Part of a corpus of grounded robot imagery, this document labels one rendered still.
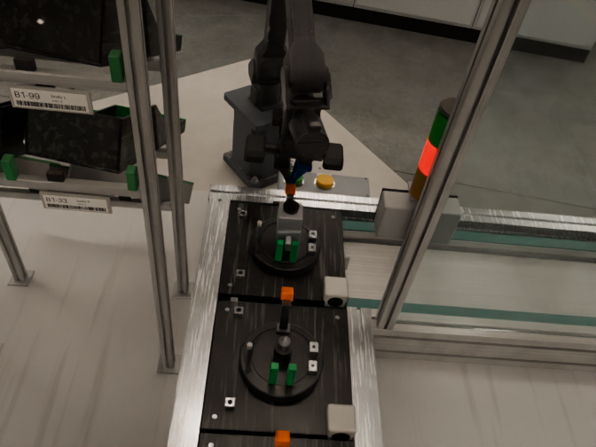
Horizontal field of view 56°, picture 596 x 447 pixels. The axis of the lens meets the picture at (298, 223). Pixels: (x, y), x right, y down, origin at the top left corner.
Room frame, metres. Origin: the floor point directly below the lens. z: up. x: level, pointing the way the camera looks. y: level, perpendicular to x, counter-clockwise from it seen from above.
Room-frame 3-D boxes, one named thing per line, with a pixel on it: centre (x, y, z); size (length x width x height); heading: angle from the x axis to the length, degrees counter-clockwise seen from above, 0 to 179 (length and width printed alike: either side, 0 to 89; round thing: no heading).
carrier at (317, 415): (0.49, -0.01, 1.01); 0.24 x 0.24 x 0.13; 6
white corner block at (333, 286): (0.65, -0.09, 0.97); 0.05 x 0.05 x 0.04; 6
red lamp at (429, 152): (0.64, -0.18, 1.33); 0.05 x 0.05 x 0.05
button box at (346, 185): (0.96, -0.05, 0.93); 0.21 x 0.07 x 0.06; 96
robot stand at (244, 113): (1.10, 0.12, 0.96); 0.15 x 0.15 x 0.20; 42
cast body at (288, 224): (0.73, 0.02, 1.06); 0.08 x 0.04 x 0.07; 6
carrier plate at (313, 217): (0.74, 0.02, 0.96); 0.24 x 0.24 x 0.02; 6
